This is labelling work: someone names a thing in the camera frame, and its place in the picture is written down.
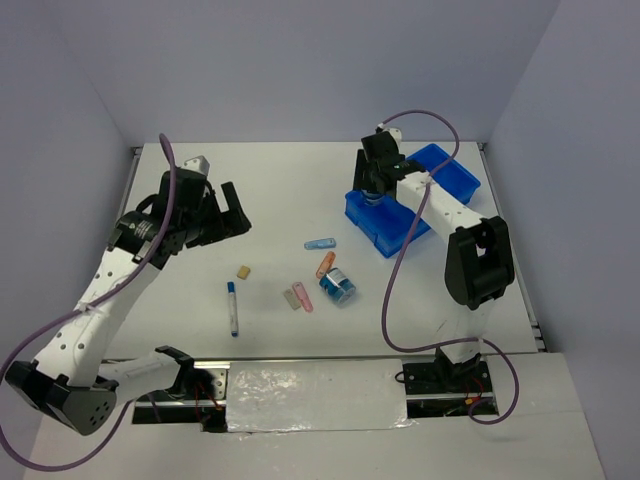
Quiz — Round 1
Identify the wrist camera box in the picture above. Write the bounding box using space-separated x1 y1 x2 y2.
376 123 403 146
182 155 210 177

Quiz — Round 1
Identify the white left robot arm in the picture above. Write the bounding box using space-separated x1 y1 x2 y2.
5 168 251 436

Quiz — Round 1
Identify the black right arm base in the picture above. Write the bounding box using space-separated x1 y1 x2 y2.
394 349 498 419

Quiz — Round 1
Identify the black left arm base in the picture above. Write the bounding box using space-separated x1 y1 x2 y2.
131 361 229 433

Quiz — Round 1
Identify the blue utility knife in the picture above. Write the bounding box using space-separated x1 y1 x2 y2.
304 238 337 250

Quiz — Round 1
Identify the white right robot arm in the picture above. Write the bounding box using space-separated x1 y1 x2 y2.
194 142 515 391

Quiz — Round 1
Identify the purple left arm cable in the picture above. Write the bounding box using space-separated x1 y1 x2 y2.
0 132 181 472

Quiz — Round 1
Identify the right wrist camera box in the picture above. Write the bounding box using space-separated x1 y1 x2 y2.
376 123 403 146

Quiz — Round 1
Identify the blue tape roll jar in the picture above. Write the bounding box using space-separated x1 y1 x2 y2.
319 267 357 307

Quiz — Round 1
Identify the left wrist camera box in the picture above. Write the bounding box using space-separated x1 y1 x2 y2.
182 155 210 177

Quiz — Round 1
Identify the blue capped white marker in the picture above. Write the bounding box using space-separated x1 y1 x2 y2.
227 281 239 338

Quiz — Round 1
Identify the pink utility knife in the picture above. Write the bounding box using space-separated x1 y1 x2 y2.
292 282 314 313

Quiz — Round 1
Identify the silver foil cover plate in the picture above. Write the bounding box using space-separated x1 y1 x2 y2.
226 359 411 433

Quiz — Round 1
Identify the grey metal blade case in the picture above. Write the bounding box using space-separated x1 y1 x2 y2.
283 289 301 310

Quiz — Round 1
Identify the tan eraser block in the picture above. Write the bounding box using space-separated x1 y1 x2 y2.
237 266 250 279

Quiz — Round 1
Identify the orange utility knife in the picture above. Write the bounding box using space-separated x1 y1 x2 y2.
316 251 336 279

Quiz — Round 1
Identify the blue plastic sorting bin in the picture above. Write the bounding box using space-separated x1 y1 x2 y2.
345 160 481 258

